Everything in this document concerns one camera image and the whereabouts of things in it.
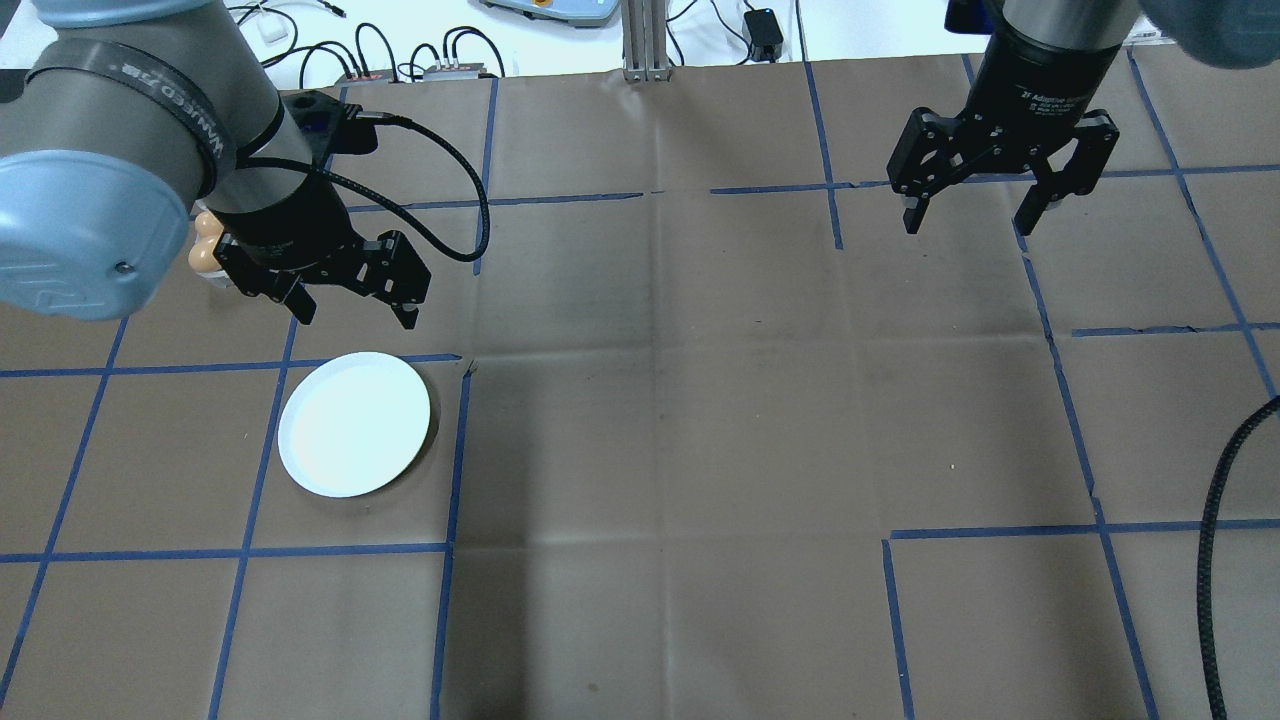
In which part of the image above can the white round plate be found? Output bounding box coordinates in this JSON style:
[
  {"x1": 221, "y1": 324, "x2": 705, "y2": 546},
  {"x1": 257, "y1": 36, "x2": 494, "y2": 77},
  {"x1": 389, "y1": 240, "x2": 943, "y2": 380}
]
[{"x1": 277, "y1": 351, "x2": 433, "y2": 499}]

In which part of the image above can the black power adapter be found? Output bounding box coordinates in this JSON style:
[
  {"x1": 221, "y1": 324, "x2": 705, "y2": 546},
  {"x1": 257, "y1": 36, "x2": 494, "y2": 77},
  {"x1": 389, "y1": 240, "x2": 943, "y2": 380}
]
[{"x1": 743, "y1": 8, "x2": 787, "y2": 63}]

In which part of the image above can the blue grey teach pendant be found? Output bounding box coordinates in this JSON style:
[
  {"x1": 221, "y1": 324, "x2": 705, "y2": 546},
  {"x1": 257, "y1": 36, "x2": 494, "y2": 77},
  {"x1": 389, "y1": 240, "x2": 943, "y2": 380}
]
[{"x1": 478, "y1": 0, "x2": 623, "y2": 28}]

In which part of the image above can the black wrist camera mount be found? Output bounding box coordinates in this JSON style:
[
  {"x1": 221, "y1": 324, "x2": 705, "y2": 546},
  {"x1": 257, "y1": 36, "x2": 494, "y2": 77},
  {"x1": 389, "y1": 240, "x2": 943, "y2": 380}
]
[
  {"x1": 945, "y1": 0, "x2": 1006, "y2": 33},
  {"x1": 280, "y1": 88, "x2": 381, "y2": 166}
]

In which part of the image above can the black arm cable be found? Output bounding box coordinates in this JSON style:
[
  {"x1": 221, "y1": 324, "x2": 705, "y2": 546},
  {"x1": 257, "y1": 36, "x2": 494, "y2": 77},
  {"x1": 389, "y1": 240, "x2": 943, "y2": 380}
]
[
  {"x1": 235, "y1": 108, "x2": 493, "y2": 264},
  {"x1": 1195, "y1": 395, "x2": 1280, "y2": 720}
]

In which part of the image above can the black velcro strap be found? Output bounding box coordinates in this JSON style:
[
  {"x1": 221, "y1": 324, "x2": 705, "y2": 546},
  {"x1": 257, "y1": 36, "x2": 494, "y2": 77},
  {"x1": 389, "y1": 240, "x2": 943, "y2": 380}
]
[{"x1": 30, "y1": 38, "x2": 236, "y2": 196}]

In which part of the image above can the aluminium desk side post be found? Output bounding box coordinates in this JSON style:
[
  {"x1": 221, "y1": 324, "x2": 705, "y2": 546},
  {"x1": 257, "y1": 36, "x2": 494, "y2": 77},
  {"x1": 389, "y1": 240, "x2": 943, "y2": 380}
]
[{"x1": 620, "y1": 0, "x2": 673, "y2": 83}]

